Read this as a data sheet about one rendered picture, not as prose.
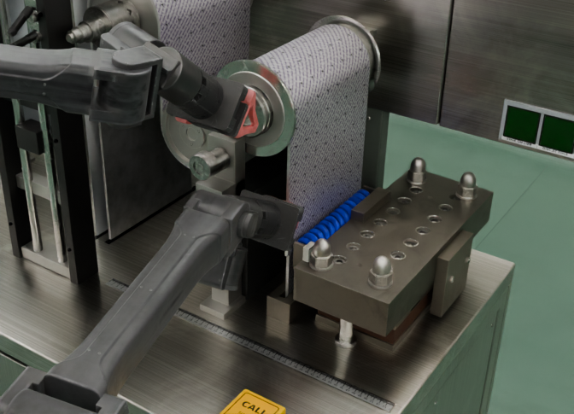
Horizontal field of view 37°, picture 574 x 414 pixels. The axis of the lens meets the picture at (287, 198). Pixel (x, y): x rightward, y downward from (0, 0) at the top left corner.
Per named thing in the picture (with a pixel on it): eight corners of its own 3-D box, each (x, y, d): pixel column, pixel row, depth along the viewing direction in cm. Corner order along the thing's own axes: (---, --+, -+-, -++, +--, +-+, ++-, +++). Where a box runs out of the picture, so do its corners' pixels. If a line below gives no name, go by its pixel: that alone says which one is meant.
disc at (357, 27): (297, 84, 150) (309, 3, 142) (299, 83, 151) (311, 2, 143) (371, 113, 144) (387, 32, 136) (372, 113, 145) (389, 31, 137)
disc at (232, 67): (207, 135, 132) (215, 46, 123) (209, 134, 132) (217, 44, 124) (287, 172, 126) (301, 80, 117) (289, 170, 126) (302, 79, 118)
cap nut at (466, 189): (452, 195, 148) (455, 173, 146) (460, 188, 151) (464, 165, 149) (471, 202, 147) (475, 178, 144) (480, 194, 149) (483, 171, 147)
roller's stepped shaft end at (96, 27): (61, 46, 126) (59, 25, 124) (90, 36, 130) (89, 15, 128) (77, 50, 124) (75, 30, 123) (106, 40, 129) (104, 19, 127)
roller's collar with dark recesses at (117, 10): (84, 43, 132) (80, 2, 128) (111, 33, 136) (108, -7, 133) (115, 52, 129) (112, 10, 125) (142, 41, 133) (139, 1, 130)
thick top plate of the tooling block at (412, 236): (292, 300, 131) (293, 266, 128) (408, 195, 161) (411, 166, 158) (385, 337, 124) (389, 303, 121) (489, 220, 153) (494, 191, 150)
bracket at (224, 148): (197, 311, 140) (191, 142, 125) (221, 292, 145) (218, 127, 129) (222, 322, 137) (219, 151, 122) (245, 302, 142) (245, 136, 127)
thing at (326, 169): (284, 255, 134) (287, 149, 125) (357, 195, 151) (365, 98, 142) (287, 256, 134) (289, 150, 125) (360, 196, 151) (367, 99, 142)
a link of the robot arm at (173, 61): (159, 96, 100) (186, 55, 100) (122, 70, 104) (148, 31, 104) (189, 115, 107) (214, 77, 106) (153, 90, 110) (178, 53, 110)
